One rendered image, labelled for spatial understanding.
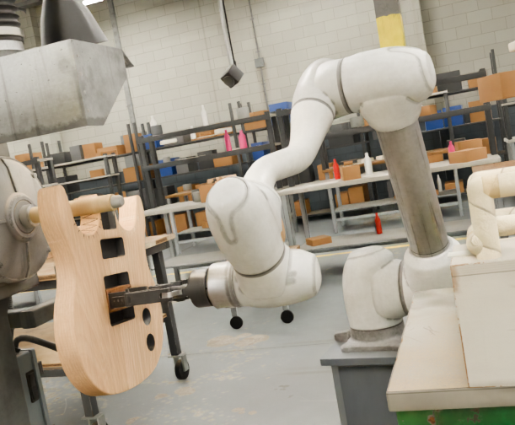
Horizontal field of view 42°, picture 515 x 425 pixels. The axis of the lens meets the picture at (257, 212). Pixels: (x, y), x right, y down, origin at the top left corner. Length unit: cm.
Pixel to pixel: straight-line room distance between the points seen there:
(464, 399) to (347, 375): 95
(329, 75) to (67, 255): 71
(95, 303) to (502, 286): 75
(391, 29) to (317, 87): 653
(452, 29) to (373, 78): 1070
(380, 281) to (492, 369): 92
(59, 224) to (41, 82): 26
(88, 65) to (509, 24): 1128
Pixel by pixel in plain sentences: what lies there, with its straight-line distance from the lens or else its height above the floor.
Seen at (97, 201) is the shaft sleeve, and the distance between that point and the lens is 130.
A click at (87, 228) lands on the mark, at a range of 137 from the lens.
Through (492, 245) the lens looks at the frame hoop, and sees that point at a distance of 94.
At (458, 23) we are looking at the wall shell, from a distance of 1222.
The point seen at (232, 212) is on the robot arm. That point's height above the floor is 121.
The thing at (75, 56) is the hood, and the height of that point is 150.
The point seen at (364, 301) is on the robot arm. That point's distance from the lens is 188.
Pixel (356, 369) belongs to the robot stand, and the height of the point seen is 66.
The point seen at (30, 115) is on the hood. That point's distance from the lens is 119.
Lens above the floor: 129
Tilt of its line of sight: 5 degrees down
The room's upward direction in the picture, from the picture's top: 10 degrees counter-clockwise
